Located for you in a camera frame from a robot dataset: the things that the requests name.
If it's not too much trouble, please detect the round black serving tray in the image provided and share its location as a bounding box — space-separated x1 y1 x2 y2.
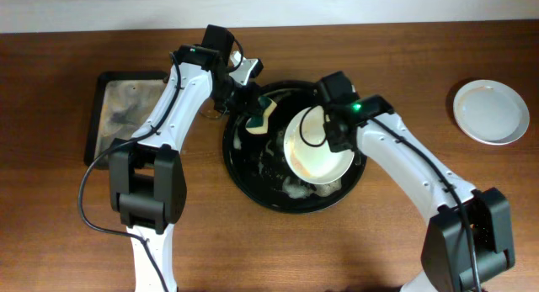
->
222 80 367 214

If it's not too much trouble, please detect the pink white plate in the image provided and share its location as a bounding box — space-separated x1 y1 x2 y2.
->
460 130 526 146

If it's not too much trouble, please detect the green yellow sponge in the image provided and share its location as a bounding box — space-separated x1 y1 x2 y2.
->
245 96 277 135

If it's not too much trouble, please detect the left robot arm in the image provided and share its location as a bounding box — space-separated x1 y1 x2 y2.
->
108 25 276 291

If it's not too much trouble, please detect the rectangular black soapy tray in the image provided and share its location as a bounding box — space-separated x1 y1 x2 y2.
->
83 71 168 166

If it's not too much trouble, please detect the cream plate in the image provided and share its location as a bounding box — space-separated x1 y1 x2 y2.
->
283 106 355 184

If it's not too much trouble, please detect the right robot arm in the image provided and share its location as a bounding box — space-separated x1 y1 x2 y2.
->
315 72 515 291

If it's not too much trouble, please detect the pale green plate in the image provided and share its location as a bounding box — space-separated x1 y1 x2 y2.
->
452 80 530 140

